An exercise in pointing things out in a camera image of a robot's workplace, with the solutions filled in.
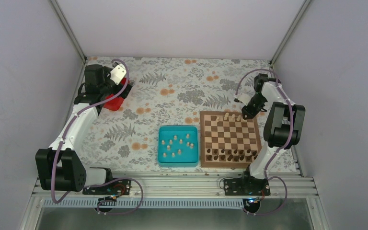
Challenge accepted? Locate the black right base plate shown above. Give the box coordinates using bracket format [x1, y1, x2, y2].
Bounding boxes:
[221, 177, 271, 196]

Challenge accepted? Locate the aluminium corner post left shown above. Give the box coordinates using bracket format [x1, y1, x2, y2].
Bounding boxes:
[48, 0, 87, 63]

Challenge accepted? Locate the dark chess pieces row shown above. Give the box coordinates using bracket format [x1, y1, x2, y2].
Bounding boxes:
[205, 149, 258, 163]

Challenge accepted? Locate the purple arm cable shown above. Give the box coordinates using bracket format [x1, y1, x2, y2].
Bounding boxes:
[234, 69, 296, 217]
[50, 59, 144, 217]

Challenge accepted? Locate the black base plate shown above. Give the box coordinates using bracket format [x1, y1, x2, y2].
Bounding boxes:
[221, 177, 271, 196]
[82, 179, 131, 196]

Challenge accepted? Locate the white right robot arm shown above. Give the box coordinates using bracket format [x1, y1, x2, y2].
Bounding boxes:
[237, 73, 306, 195]

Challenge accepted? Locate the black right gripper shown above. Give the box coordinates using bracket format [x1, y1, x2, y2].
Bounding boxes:
[242, 93, 267, 120]

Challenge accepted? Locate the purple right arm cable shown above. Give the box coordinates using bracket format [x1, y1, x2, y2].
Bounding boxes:
[234, 69, 296, 217]

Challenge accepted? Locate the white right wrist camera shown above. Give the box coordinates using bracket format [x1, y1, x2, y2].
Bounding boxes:
[234, 93, 252, 105]

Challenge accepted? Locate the teal plastic tray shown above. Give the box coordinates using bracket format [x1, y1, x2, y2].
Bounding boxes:
[157, 125, 200, 168]

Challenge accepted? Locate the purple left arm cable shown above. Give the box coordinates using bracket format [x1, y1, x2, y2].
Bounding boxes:
[50, 59, 144, 217]

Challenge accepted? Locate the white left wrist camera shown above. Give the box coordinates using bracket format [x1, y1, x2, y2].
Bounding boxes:
[110, 64, 127, 85]

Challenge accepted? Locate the aluminium corner post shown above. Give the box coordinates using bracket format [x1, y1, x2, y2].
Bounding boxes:
[48, 0, 87, 63]
[270, 0, 311, 66]

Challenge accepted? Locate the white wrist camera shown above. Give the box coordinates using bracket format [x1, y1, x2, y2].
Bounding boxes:
[234, 93, 252, 105]
[110, 64, 127, 85]

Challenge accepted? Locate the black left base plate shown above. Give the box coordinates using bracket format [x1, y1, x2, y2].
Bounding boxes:
[82, 179, 131, 196]

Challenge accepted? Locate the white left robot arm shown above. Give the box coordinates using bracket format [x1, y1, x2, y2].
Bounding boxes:
[35, 60, 132, 194]

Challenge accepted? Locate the wooden chess board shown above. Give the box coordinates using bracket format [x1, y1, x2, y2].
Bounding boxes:
[200, 111, 262, 169]

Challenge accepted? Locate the red plastic tray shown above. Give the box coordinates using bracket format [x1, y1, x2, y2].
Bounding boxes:
[104, 78, 132, 111]

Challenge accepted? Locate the aluminium front rail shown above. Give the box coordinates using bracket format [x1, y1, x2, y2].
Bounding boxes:
[31, 175, 319, 198]

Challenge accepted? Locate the aluminium corner post right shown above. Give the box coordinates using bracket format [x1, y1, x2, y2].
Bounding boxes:
[270, 0, 311, 66]

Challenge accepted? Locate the floral table mat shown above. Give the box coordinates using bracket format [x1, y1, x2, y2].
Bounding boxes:
[74, 56, 299, 173]

